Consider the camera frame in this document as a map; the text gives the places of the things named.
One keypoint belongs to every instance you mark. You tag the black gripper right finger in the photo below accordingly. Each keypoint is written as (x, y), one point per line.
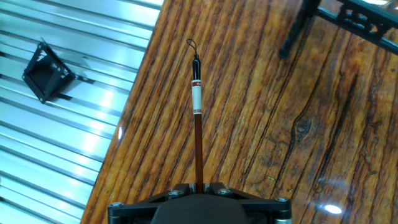
(264, 208)

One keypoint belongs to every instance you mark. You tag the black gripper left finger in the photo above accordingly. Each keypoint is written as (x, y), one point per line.
(140, 208)

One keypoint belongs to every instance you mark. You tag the thin black pen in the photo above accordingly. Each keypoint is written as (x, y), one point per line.
(196, 99)

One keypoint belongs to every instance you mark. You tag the black pen rack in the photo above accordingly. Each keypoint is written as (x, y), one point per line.
(357, 18)

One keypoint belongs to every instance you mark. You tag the wood grain table mat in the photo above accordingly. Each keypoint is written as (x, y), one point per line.
(248, 124)

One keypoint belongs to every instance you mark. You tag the small black folding stand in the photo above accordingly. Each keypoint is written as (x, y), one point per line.
(46, 76)

